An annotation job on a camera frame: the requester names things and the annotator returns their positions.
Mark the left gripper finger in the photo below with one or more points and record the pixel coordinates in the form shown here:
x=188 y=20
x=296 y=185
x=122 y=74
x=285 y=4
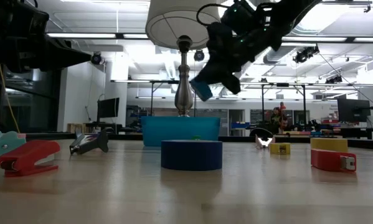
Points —
x=68 y=56

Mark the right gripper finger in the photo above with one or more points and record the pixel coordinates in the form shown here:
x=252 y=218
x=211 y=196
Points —
x=233 y=83
x=211 y=70

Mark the small blue rectangular object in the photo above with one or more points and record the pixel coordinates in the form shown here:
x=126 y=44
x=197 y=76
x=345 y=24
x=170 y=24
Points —
x=201 y=90

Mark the small green stapler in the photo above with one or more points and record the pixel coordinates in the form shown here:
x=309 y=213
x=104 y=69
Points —
x=196 y=137

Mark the small white binder clip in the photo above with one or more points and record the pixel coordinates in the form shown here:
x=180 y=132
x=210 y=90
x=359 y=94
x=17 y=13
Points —
x=264 y=142

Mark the small yellow stapler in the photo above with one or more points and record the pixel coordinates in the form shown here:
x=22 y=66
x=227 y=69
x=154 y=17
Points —
x=279 y=148

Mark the dark blue tape roll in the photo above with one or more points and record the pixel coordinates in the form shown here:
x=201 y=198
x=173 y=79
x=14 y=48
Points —
x=190 y=155

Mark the black staple remover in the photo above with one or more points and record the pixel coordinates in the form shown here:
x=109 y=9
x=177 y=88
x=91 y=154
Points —
x=89 y=146

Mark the teal staple remover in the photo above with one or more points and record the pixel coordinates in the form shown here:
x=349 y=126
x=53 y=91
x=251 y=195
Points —
x=2 y=144

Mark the red open-mouthed stapler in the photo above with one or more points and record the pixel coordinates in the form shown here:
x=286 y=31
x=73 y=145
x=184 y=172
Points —
x=30 y=152

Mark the yellow tape roll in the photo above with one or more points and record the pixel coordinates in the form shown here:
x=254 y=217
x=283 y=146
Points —
x=329 y=144

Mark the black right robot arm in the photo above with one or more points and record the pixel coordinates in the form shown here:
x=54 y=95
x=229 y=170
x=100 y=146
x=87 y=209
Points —
x=292 y=12

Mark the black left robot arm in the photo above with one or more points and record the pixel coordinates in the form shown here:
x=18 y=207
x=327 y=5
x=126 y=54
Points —
x=15 y=18

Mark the long ceiling light strip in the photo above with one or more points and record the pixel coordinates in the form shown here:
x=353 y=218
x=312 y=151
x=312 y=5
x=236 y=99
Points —
x=80 y=35
x=314 y=39

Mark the blue storage crate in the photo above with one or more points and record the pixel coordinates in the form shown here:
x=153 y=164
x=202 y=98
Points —
x=240 y=125

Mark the black chair back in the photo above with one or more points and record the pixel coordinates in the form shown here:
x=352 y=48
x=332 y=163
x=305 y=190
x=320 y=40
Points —
x=257 y=130

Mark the person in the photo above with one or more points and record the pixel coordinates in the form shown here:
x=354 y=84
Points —
x=276 y=119

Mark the table lamp white shade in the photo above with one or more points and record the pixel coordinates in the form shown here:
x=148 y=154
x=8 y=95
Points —
x=173 y=21

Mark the black ceiling light fixture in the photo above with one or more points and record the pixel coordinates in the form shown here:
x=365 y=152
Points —
x=304 y=55
x=334 y=80

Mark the black computer monitor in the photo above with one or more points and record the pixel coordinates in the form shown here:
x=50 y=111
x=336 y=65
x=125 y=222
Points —
x=108 y=107
x=354 y=110

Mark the teal plastic bin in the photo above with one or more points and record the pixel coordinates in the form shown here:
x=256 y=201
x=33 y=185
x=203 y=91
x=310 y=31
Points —
x=180 y=129

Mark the wooden crate stack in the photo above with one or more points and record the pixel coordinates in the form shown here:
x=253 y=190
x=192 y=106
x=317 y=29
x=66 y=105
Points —
x=77 y=128

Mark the round black ceiling camera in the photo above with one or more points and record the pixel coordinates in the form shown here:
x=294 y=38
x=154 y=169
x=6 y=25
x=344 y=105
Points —
x=96 y=58
x=199 y=55

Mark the black metal gantry frame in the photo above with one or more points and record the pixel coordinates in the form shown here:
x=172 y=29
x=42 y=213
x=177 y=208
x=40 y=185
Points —
x=262 y=99

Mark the silver ventilation duct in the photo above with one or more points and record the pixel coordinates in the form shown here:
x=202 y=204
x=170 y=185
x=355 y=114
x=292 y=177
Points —
x=282 y=55

